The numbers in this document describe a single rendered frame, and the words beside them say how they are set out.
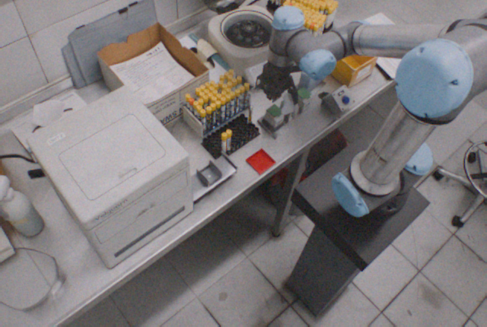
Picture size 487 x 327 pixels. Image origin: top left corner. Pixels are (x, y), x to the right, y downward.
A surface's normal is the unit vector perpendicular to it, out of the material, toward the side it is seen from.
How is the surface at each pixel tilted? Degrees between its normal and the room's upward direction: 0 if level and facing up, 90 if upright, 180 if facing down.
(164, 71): 2
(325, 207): 4
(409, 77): 82
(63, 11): 90
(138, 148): 0
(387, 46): 86
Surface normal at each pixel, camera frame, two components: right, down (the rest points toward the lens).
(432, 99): -0.83, 0.32
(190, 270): 0.07, -0.57
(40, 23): 0.66, 0.65
